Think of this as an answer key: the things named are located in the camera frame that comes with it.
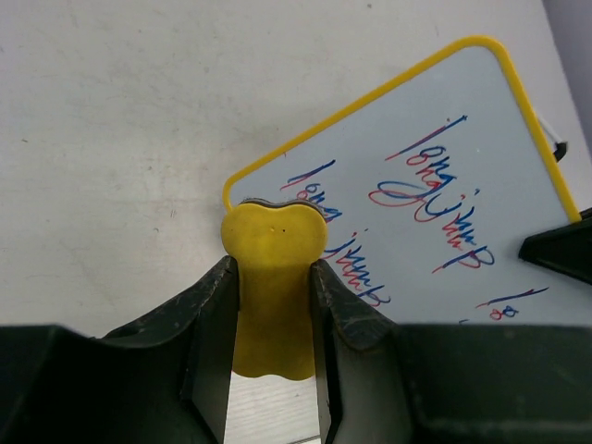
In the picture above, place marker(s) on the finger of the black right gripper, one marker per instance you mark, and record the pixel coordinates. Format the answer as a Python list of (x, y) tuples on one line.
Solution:
[(565, 250)]

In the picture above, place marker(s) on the yellow bone-shaped eraser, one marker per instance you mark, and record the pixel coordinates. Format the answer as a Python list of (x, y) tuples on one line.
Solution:
[(274, 245)]

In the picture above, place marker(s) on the yellow framed whiteboard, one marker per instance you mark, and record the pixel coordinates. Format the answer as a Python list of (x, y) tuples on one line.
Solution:
[(429, 185)]

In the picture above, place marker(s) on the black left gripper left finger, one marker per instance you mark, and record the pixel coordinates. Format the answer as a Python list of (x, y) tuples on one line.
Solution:
[(161, 378)]

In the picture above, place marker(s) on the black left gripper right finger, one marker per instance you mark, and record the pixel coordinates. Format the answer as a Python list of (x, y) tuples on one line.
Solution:
[(380, 382)]

